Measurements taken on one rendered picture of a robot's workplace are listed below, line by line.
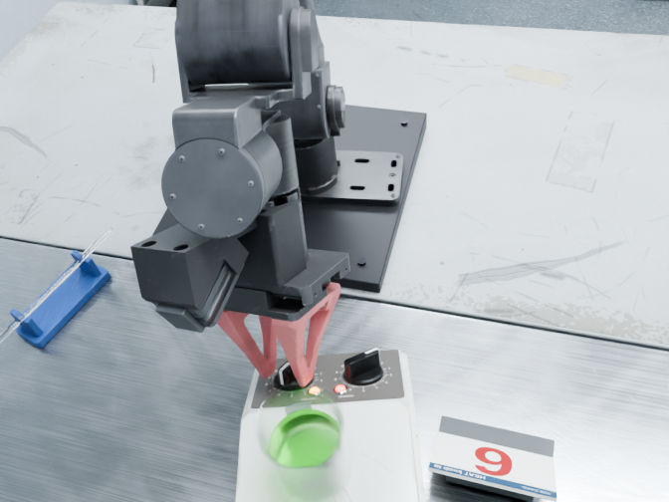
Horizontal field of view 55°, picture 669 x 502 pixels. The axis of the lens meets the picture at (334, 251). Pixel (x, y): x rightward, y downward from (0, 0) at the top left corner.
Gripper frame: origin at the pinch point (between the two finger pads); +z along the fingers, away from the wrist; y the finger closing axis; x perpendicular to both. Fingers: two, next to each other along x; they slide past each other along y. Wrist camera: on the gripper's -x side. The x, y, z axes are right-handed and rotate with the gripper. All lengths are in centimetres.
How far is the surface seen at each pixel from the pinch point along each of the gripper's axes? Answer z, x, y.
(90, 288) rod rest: -2.3, 3.6, -25.7
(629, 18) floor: -11, 241, 1
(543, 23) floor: -13, 229, -28
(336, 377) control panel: 1.4, 2.2, 3.2
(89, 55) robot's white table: -23, 34, -53
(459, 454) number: 6.6, 2.9, 12.9
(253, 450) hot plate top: 1.6, -7.5, 1.9
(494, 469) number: 6.8, 2.5, 15.7
